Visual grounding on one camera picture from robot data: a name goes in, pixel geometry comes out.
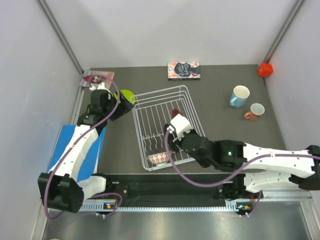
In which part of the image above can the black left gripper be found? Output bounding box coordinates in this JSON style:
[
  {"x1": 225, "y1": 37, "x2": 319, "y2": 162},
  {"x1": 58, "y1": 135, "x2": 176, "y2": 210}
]
[{"x1": 103, "y1": 90, "x2": 134, "y2": 121}]

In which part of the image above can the dark red plate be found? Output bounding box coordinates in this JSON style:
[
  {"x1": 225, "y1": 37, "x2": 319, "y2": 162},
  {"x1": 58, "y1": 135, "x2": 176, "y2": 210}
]
[{"x1": 171, "y1": 109, "x2": 182, "y2": 118}]

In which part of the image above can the light blue mug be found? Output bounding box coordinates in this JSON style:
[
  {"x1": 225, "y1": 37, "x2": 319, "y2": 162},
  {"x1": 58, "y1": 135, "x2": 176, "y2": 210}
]
[{"x1": 229, "y1": 85, "x2": 250, "y2": 108}]

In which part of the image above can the salmon pink mug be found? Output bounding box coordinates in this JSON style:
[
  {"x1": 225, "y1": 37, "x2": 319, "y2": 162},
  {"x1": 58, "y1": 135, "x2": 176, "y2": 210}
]
[{"x1": 244, "y1": 103, "x2": 265, "y2": 121}]

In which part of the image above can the lime green plate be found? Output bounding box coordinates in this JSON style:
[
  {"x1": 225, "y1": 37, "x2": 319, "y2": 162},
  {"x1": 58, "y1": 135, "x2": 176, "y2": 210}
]
[{"x1": 119, "y1": 89, "x2": 136, "y2": 106}]

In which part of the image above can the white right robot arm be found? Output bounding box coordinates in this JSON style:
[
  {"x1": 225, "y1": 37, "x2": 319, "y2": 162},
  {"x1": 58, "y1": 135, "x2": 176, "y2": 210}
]
[{"x1": 163, "y1": 123, "x2": 320, "y2": 198}]

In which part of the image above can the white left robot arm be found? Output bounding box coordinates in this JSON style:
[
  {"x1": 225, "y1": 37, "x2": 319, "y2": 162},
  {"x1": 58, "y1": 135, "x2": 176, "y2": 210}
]
[{"x1": 37, "y1": 88, "x2": 134, "y2": 213}]

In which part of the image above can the red patterned white bowl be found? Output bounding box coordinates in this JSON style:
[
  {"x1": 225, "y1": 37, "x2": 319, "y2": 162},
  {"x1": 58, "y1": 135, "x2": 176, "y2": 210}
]
[{"x1": 147, "y1": 151, "x2": 172, "y2": 166}]

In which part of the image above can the pink cover book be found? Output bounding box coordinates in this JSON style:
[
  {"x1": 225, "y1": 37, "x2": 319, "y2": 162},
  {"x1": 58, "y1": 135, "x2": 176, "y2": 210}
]
[{"x1": 79, "y1": 70, "x2": 115, "y2": 89}]

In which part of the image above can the blue foam pad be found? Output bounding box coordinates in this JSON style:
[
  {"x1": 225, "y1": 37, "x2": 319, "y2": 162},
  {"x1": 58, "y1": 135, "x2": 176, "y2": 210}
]
[{"x1": 47, "y1": 124, "x2": 106, "y2": 182}]

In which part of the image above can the floral Little Women book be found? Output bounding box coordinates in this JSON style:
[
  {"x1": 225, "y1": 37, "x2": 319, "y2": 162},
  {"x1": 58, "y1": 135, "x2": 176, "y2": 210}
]
[{"x1": 167, "y1": 61, "x2": 201, "y2": 81}]

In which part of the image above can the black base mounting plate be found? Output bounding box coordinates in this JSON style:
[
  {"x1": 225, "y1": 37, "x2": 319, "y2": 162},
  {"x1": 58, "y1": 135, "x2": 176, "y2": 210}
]
[{"x1": 93, "y1": 173, "x2": 258, "y2": 200}]

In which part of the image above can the red cube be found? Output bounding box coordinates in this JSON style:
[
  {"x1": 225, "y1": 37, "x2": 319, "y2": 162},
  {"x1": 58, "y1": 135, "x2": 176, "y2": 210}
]
[{"x1": 257, "y1": 62, "x2": 274, "y2": 78}]

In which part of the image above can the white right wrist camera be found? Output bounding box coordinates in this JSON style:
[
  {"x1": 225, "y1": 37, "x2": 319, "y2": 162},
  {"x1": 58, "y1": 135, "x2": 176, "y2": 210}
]
[{"x1": 166, "y1": 114, "x2": 194, "y2": 141}]

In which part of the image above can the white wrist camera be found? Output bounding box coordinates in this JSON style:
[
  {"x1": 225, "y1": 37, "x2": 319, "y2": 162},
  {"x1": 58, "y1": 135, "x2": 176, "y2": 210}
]
[
  {"x1": 89, "y1": 82, "x2": 110, "y2": 92},
  {"x1": 166, "y1": 114, "x2": 194, "y2": 141}
]

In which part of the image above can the white wire dish rack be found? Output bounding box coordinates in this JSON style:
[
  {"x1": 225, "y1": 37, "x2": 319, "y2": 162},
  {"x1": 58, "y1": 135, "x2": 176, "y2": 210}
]
[{"x1": 130, "y1": 85, "x2": 205, "y2": 171}]

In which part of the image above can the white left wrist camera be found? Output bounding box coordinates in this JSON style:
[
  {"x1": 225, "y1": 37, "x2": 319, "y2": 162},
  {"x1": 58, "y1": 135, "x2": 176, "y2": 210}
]
[{"x1": 89, "y1": 82, "x2": 110, "y2": 92}]

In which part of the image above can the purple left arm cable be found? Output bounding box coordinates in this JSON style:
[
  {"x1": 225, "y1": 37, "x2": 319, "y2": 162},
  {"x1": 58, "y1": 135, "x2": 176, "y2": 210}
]
[{"x1": 43, "y1": 74, "x2": 123, "y2": 220}]

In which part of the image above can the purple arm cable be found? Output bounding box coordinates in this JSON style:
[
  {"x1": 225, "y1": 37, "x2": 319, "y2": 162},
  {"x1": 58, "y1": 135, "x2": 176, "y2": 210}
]
[
  {"x1": 164, "y1": 129, "x2": 320, "y2": 218},
  {"x1": 43, "y1": 74, "x2": 123, "y2": 220}
]

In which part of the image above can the grey slotted cable duct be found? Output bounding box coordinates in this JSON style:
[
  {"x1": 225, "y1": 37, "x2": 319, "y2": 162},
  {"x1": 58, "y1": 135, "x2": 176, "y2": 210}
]
[{"x1": 79, "y1": 201, "x2": 252, "y2": 212}]

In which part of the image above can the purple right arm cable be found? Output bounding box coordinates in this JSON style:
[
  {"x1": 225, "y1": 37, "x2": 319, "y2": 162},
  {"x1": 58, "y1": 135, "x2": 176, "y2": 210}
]
[{"x1": 164, "y1": 129, "x2": 320, "y2": 218}]

